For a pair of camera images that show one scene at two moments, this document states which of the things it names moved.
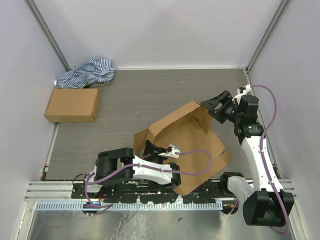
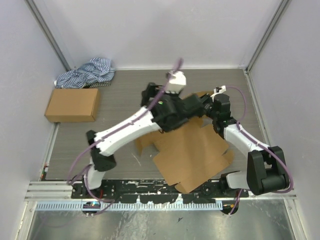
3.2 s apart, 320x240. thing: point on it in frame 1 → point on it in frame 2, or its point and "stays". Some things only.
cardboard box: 187,129 stays
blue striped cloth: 97,72 stays
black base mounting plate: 151,192 stays
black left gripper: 152,151 → 151,90
